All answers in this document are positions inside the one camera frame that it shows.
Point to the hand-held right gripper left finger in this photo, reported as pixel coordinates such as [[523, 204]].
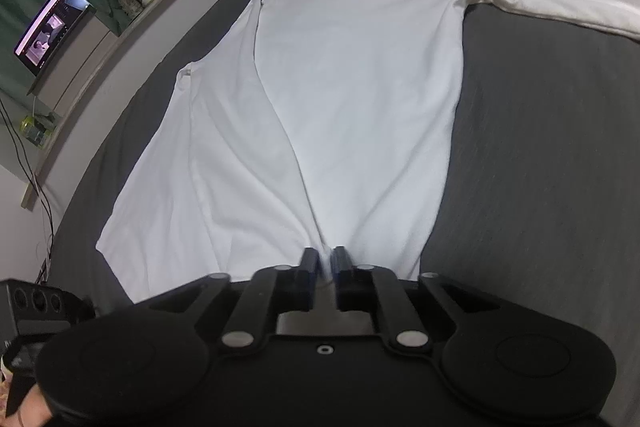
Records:
[[309, 269]]

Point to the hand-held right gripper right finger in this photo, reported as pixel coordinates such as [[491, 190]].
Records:
[[343, 269]]

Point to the white long-sleeve shirt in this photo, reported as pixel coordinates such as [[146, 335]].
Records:
[[350, 82]]

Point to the person's left hand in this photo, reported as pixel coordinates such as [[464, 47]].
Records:
[[35, 412]]

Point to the green drink can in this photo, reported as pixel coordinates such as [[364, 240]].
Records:
[[35, 132]]

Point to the grey storage box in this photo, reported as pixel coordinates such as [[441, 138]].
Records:
[[80, 57]]

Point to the monitor screen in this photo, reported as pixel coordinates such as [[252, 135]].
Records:
[[52, 27]]

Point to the grey window ledge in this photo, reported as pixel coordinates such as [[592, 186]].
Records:
[[165, 17]]

